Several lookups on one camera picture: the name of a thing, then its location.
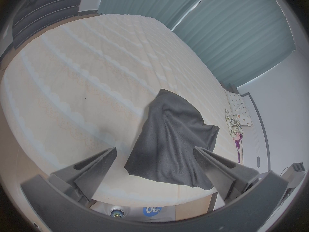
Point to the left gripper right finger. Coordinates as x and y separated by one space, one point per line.
224 175

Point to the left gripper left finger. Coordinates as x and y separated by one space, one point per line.
91 175

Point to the black T-shirt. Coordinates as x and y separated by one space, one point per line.
171 139

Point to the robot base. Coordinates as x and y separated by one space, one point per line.
135 211

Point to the bed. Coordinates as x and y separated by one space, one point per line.
84 81

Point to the purple garment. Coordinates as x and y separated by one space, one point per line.
238 145

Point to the pink garment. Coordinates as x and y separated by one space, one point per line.
238 136

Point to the white printed garment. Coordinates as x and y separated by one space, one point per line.
234 124

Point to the white printed pillow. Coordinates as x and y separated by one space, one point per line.
240 106

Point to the grey bedside table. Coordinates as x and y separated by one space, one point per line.
229 86

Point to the blue-green curtain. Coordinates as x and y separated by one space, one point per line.
241 32
149 3

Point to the black chest of drawers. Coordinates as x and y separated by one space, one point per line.
48 11

